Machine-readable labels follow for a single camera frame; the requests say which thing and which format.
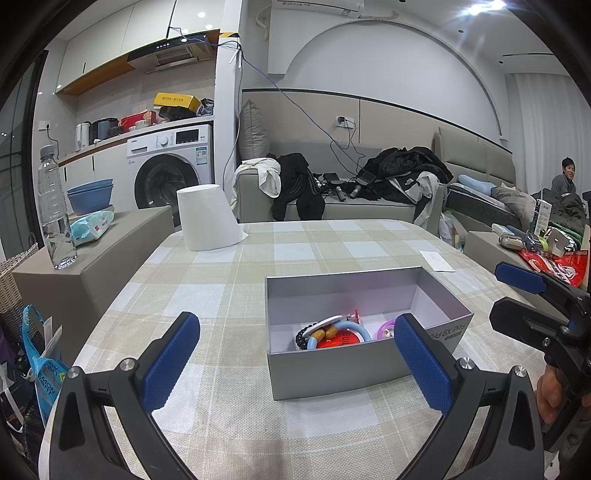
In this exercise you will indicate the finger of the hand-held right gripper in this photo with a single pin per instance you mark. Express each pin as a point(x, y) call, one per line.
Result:
point(521, 278)
point(517, 318)

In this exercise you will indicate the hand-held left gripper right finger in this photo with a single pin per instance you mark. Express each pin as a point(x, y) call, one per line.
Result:
point(422, 364)

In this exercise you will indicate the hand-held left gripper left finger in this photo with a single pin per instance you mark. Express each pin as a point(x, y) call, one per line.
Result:
point(171, 364)

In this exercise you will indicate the red round badge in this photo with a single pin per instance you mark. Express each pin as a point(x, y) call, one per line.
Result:
point(339, 341)

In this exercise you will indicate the grey cardboard box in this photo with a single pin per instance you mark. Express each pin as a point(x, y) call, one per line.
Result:
point(323, 374)

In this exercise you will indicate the white round pin badge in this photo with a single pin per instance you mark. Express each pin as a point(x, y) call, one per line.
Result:
point(325, 321)

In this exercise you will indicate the person's right hand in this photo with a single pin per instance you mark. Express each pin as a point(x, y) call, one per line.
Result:
point(549, 397)

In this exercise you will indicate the red snack packet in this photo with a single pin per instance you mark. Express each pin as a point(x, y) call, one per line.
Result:
point(554, 267)

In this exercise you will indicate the grey upholstered stool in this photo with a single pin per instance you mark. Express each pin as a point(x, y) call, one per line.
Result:
point(101, 277)
point(489, 254)

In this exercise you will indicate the white and blue carton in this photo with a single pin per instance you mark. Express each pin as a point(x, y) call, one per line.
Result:
point(542, 217)

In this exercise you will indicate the small red white trinket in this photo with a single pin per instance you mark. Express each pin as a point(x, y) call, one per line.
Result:
point(354, 315)

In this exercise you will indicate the white paper card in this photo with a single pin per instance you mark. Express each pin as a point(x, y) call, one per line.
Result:
point(436, 261)

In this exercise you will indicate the light blue pillow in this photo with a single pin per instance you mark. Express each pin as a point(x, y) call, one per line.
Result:
point(478, 183)

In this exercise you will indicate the blue shopping bag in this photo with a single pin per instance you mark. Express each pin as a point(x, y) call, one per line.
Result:
point(44, 369)

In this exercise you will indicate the white and black jacket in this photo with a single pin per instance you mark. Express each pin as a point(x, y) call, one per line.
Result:
point(422, 189)

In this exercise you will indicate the white paper roll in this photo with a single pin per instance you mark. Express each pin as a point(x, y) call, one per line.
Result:
point(207, 221)

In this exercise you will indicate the white curtain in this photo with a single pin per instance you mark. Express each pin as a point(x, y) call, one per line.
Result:
point(545, 129)

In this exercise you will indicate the wet wipes pack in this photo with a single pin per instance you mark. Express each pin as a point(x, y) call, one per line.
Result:
point(92, 228)

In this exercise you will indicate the grey sofa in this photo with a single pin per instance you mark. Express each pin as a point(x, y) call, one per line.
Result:
point(360, 212)

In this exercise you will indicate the wicker basket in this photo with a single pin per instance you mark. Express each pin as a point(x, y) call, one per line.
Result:
point(16, 281)

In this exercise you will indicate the blue plastic basin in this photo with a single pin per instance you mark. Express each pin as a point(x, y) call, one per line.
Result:
point(90, 184)
point(92, 203)

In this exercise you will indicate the clear water bottle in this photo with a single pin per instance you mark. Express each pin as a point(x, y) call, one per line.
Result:
point(55, 217)

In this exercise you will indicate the white washing machine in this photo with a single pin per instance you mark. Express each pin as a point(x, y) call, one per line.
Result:
point(171, 170)

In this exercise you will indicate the white garment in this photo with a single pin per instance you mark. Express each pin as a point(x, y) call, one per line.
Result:
point(265, 177)

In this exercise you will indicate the black striped trousers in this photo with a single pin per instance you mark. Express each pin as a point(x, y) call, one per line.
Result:
point(295, 184)

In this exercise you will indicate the white kettle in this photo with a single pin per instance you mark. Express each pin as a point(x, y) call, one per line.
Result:
point(83, 136)

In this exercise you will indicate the red box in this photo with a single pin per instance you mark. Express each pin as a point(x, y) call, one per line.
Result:
point(138, 121)

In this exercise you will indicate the grey cushion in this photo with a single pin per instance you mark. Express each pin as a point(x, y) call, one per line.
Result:
point(255, 131)

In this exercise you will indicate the yellow cardboard box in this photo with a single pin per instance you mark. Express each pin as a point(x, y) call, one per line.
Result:
point(178, 100)

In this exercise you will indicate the range hood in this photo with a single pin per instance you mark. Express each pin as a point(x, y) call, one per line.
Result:
point(175, 53)

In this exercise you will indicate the white air conditioner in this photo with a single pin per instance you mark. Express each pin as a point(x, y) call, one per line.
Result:
point(318, 7)

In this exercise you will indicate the wall outlet with plug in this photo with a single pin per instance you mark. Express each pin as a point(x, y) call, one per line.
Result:
point(345, 122)

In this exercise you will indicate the white wall cabinet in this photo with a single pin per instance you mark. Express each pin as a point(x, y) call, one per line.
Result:
point(111, 46)

